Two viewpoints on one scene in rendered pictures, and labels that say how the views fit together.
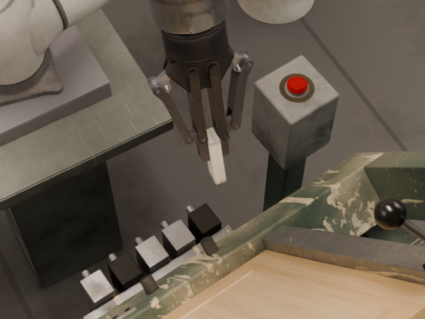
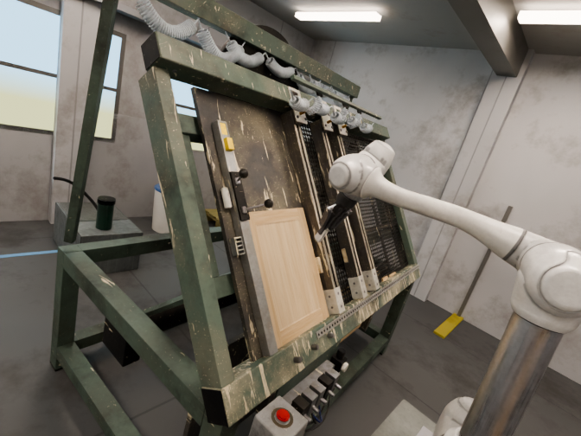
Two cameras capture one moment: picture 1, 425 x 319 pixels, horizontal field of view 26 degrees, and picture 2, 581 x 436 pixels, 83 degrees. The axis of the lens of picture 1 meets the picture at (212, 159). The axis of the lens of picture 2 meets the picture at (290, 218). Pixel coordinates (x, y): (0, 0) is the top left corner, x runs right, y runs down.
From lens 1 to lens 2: 1.88 m
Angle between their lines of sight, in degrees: 102
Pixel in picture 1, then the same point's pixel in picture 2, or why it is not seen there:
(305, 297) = (269, 271)
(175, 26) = not seen: hidden behind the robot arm
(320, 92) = (266, 415)
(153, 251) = (317, 386)
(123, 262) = (328, 381)
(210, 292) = (292, 330)
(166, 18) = not seen: hidden behind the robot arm
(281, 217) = (271, 360)
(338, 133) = not seen: outside the picture
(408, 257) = (248, 236)
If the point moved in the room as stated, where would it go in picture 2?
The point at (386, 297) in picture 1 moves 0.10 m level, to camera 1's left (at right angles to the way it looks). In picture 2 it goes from (254, 232) to (277, 235)
